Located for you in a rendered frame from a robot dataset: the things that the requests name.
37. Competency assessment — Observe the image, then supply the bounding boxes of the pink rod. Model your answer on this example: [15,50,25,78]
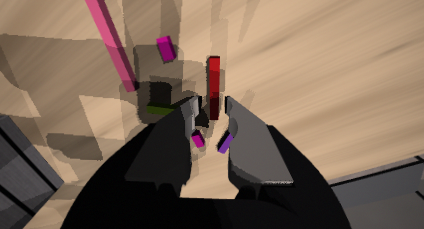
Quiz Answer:
[85,0,140,92]

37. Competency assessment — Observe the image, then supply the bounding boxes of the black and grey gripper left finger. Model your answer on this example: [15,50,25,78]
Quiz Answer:
[60,95,202,229]

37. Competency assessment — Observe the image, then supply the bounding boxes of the red rod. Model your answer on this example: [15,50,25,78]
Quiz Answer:
[209,56,220,120]

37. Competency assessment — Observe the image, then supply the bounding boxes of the magenta rod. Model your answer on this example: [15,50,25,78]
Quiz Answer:
[191,130,205,148]
[156,36,176,61]

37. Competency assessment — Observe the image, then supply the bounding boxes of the purple rod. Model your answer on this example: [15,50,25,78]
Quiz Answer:
[218,131,233,154]

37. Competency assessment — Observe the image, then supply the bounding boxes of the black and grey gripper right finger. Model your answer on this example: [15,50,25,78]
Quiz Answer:
[225,96,352,229]

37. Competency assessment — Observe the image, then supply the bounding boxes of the lime green rod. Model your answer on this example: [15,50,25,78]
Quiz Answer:
[147,102,180,115]

